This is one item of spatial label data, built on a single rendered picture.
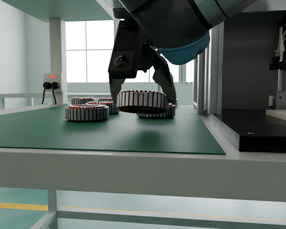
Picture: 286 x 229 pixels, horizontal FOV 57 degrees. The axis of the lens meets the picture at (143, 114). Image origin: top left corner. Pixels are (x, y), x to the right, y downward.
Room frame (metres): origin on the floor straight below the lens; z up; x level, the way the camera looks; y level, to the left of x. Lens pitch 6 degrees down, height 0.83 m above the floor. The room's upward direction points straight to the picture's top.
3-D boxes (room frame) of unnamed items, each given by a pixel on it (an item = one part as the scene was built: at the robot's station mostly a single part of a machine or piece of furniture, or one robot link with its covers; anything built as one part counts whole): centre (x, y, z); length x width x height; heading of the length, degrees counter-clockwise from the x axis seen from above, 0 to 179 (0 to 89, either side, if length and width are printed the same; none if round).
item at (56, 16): (1.21, 0.35, 0.98); 0.37 x 0.35 x 0.46; 82
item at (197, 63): (0.96, -0.20, 0.91); 0.28 x 0.03 x 0.32; 172
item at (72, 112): (0.69, 0.15, 0.77); 0.11 x 0.11 x 0.04
